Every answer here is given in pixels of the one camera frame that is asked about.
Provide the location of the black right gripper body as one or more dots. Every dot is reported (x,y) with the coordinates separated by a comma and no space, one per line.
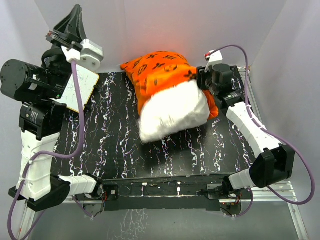
(204,79)

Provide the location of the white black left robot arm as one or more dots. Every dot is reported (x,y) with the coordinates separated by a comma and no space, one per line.
(67,75)

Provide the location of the white pillow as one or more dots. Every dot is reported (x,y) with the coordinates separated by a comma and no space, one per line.
(172,110)

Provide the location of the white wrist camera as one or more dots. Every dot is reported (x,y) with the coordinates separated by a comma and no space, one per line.
(213,57)
(87,54)

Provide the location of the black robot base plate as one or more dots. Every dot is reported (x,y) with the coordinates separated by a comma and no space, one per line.
(157,193)

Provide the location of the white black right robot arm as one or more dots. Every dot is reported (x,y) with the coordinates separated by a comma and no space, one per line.
(274,160)

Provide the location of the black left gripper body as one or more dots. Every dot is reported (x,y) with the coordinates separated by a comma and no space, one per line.
(62,38)

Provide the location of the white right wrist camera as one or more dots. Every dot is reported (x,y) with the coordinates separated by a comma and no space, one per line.
(213,57)

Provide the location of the orange patterned plush pillowcase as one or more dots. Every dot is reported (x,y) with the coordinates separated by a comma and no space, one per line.
(161,70)

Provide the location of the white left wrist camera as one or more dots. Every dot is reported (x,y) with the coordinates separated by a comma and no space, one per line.
(87,54)

